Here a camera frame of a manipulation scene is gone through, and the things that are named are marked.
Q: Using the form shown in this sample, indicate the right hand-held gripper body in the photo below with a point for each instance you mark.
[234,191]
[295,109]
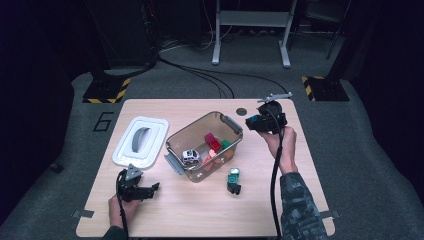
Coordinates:
[275,121]

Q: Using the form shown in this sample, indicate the round grey table grommet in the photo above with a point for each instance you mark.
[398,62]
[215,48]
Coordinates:
[241,111]

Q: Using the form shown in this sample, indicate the striped black stand base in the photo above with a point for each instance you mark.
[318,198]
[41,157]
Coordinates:
[328,89]
[105,90]

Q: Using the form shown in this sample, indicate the small orange toy block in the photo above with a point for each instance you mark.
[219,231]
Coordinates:
[230,154]

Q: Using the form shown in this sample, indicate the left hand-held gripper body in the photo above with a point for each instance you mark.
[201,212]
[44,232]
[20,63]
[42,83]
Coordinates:
[130,188]

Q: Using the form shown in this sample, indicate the white metal stand frame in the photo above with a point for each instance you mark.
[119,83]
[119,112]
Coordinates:
[253,18]

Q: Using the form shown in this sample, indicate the grey tape strip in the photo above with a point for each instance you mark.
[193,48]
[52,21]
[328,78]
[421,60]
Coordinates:
[330,214]
[83,213]

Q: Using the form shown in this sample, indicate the person's left hand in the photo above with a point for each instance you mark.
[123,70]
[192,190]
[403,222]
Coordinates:
[116,210]

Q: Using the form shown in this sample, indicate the transparent brown storage box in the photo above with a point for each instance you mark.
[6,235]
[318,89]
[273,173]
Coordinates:
[193,128]

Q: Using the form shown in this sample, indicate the white-topped teal toy block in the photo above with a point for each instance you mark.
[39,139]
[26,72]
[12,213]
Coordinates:
[234,171]

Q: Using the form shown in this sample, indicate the person's right hand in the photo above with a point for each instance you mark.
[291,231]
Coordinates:
[287,150]

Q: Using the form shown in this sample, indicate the red toy block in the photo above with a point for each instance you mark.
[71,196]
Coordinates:
[215,145]

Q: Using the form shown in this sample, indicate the teal green toy block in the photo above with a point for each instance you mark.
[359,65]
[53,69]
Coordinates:
[233,180]

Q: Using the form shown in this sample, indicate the white toy car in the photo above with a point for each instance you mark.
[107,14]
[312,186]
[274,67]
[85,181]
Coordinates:
[190,156]

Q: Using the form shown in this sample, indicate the blue toy block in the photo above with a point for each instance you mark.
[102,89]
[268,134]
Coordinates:
[255,119]

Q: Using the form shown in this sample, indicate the black toy block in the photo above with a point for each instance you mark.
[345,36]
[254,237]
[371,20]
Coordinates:
[234,189]

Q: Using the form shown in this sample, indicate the dark cabinet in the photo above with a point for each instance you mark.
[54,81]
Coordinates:
[126,33]

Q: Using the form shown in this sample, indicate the white plastic lid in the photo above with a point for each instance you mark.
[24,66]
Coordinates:
[156,133]

